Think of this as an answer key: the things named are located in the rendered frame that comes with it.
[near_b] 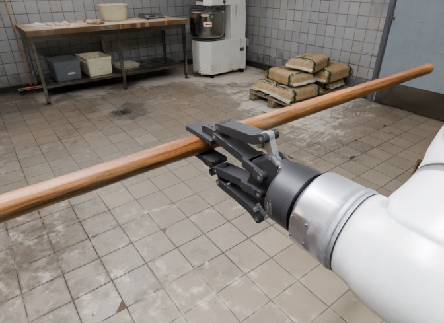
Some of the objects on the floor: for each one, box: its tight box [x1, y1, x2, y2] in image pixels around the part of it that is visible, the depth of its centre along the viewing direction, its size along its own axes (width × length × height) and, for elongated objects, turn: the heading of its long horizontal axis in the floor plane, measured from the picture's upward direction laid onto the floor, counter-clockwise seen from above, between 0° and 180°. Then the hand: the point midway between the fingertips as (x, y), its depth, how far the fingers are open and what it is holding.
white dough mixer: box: [188, 0, 246, 78], centre depth 521 cm, size 92×59×132 cm, turn 127°
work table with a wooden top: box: [15, 15, 188, 104], centre depth 474 cm, size 220×80×90 cm, turn 127°
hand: (205, 143), depth 49 cm, fingers closed on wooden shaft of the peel, 3 cm apart
